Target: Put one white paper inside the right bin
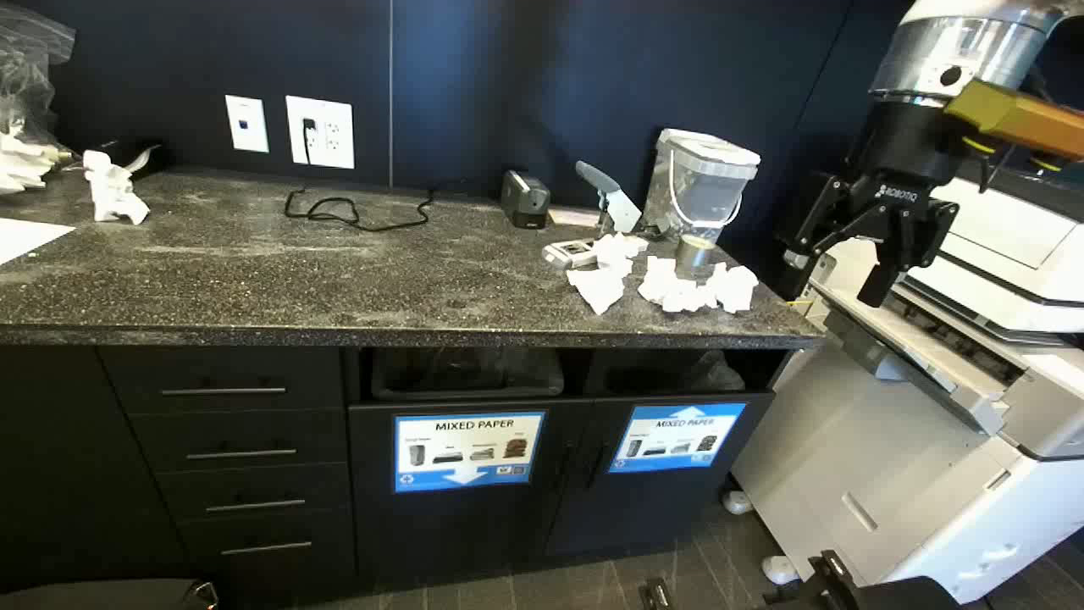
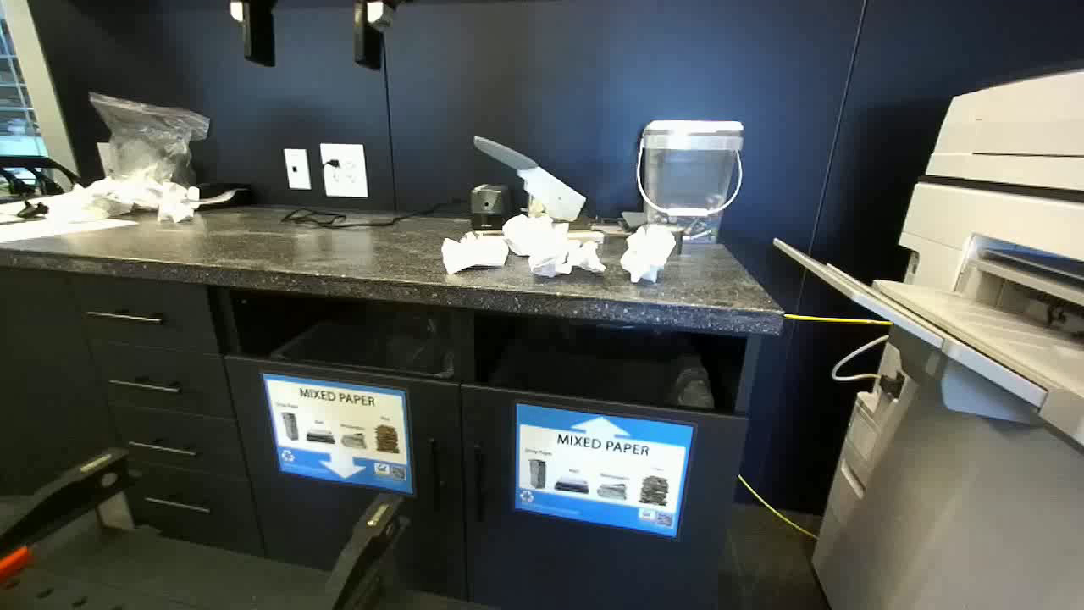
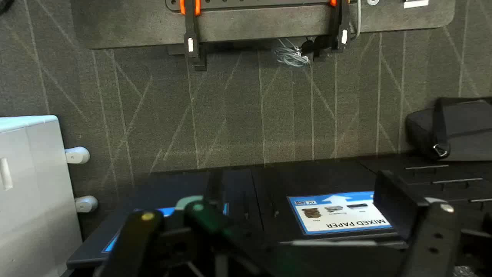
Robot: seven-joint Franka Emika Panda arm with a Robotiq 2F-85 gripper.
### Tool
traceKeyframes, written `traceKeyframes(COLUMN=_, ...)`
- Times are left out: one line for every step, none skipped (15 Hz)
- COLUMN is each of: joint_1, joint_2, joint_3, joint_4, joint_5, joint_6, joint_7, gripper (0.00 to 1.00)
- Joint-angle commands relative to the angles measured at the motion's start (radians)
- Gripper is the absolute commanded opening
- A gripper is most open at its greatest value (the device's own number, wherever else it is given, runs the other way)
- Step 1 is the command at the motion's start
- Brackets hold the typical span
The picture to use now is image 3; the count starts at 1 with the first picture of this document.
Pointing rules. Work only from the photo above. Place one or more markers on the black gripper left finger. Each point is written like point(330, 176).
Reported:
point(135, 241)

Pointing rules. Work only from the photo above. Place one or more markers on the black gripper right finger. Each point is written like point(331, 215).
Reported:
point(436, 241)

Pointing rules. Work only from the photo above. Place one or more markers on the blue label with up arrow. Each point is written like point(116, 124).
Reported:
point(167, 210)

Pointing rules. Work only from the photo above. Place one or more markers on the white printer caster wheel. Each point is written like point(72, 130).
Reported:
point(78, 155)
point(87, 204)

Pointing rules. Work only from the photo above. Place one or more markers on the blue label with down arrow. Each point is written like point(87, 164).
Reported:
point(339, 213)

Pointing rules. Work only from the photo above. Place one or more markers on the white office printer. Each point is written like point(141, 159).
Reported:
point(32, 195)

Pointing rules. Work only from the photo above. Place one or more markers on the black fabric bag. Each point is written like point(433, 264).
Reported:
point(467, 129)

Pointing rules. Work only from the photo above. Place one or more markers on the black cabinet with granite counter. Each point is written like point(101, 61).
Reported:
point(267, 179)

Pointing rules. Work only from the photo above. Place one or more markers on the orange black bar clamp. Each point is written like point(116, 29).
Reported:
point(342, 32)
point(193, 41)

